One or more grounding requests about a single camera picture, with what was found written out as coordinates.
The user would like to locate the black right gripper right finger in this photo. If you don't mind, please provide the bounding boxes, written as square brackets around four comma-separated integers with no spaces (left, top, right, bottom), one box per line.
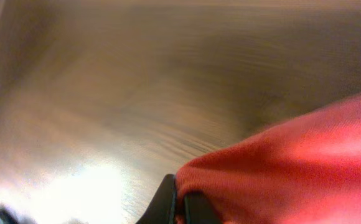
[184,192,222,224]

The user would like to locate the orange printed t-shirt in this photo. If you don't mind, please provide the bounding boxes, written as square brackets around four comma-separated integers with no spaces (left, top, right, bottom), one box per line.
[176,94,361,223]

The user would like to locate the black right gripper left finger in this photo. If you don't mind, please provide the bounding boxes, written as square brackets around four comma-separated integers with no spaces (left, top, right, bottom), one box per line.
[136,174,177,224]

